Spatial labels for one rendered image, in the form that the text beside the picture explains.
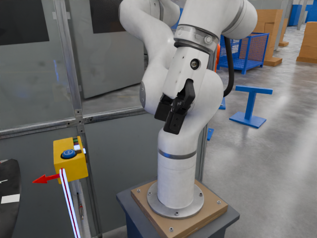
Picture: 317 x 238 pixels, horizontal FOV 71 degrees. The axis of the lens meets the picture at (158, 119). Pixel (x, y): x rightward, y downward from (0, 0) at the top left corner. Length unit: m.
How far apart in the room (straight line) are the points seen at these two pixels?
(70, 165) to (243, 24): 0.66
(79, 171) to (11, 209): 0.32
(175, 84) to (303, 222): 1.98
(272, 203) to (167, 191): 1.69
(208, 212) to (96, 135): 0.82
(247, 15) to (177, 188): 0.48
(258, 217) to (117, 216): 1.15
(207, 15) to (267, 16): 7.53
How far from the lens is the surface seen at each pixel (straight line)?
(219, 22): 0.44
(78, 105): 1.24
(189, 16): 0.44
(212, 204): 0.78
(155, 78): 0.55
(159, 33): 0.72
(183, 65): 0.41
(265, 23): 7.98
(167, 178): 0.67
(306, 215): 2.34
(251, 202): 2.24
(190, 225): 0.71
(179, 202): 0.72
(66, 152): 0.83
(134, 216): 0.78
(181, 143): 0.61
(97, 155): 1.41
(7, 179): 0.62
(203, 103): 0.59
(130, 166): 1.53
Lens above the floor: 1.52
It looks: 26 degrees down
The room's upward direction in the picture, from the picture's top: straight up
